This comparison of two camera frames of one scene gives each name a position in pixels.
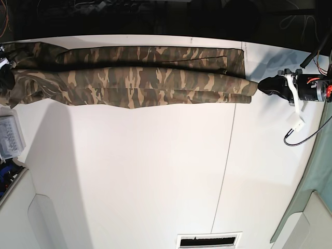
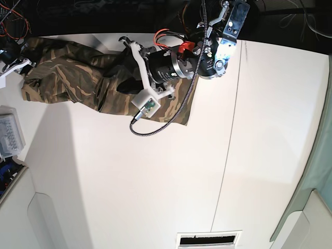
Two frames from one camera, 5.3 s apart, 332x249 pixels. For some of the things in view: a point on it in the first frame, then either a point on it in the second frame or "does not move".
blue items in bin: x=10 y=170 does not move
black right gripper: x=310 y=86 -> x=164 y=67
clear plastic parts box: x=12 y=141 does not move
